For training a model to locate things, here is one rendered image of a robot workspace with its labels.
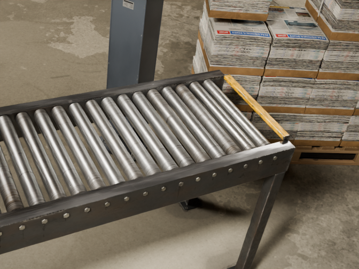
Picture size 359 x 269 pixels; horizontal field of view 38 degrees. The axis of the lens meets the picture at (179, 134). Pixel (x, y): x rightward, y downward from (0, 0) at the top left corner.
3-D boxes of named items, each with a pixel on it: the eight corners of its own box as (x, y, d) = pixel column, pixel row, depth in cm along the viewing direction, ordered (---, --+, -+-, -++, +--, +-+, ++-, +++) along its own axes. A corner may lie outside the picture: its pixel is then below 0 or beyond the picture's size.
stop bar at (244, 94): (229, 77, 222) (230, 73, 221) (290, 139, 194) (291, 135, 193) (223, 78, 221) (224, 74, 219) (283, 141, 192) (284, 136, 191)
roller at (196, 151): (155, 85, 209) (143, 89, 207) (213, 159, 178) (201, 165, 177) (157, 94, 212) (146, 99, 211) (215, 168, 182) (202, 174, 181)
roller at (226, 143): (178, 80, 213) (171, 90, 215) (239, 152, 183) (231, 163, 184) (186, 84, 216) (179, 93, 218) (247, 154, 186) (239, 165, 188)
